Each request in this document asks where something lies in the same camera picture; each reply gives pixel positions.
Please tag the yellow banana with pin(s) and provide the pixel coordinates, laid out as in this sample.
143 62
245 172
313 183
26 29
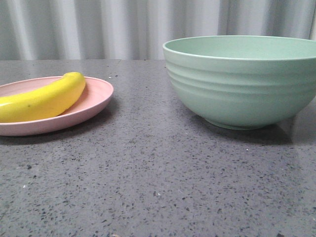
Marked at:
45 102

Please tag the green ribbed bowl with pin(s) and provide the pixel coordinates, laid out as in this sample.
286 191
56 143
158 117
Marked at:
242 82

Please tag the white pleated curtain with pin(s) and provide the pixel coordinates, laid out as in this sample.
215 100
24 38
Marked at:
137 29

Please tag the pink plate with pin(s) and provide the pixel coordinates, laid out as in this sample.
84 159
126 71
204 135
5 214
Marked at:
95 97

